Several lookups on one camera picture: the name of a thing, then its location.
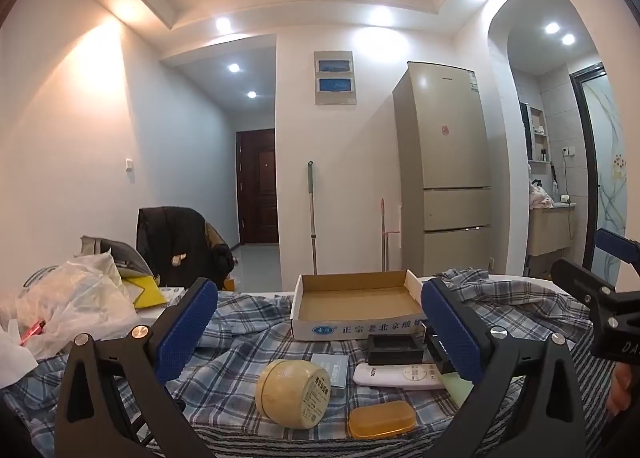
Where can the dark brown door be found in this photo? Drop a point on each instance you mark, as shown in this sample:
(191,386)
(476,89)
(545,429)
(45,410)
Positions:
(259,188)

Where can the white wall switch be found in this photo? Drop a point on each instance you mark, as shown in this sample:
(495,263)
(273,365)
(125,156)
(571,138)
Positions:
(130,164)

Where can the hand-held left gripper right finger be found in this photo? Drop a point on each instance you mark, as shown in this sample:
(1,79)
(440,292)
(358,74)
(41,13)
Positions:
(452,333)

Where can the wall niche shelf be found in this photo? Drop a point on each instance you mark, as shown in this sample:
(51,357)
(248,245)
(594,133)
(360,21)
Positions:
(538,135)

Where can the yellow bag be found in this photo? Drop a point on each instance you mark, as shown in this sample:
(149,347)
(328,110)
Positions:
(147,293)

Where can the wall electrical panel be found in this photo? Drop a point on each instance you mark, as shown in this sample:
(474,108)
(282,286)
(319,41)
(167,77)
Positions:
(335,77)

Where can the small grey-blue box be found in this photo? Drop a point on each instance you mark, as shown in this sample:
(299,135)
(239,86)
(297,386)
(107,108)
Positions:
(332,370)

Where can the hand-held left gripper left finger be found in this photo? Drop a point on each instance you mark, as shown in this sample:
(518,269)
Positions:
(182,333)

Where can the black jacket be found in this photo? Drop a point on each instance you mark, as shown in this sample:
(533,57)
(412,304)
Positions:
(170,243)

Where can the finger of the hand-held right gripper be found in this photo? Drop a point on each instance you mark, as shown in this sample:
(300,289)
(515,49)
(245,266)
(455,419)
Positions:
(585,285)
(617,244)

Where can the wall socket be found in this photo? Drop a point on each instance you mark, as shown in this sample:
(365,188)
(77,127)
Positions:
(567,151)

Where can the roll of tape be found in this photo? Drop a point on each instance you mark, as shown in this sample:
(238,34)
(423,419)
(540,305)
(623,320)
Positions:
(287,395)

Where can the beige vanity cabinet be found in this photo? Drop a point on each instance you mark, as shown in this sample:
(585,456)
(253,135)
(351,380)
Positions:
(550,233)

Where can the orange soap box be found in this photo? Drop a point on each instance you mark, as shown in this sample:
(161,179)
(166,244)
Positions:
(382,420)

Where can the beige refrigerator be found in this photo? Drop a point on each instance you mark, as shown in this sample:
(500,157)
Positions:
(445,162)

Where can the person's right hand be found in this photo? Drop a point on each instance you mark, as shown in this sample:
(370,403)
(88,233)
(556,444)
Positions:
(625,390)

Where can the white remote control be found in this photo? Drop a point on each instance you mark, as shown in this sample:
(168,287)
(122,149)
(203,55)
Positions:
(395,376)

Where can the frosted glass door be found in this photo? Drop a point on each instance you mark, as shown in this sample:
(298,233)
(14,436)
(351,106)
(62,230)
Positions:
(605,162)

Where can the shallow black tray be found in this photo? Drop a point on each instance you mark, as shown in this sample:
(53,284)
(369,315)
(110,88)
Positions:
(392,350)

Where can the shallow cardboard box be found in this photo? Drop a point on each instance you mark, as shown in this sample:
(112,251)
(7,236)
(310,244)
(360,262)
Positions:
(350,308)

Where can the pink cloth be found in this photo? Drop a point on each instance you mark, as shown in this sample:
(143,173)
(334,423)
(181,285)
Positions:
(540,195)

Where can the clear plastic bag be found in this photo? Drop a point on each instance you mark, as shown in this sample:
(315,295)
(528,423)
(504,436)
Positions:
(75,303)

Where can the white square box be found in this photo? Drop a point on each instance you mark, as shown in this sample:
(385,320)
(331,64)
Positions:
(457,388)

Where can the grey striped cloth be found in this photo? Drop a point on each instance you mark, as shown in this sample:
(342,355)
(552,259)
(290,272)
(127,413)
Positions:
(310,445)

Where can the grey bag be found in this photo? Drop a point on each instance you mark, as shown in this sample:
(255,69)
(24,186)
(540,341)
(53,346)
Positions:
(125,253)

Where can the blue plaid shirt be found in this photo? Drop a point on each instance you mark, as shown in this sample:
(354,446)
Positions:
(250,333)

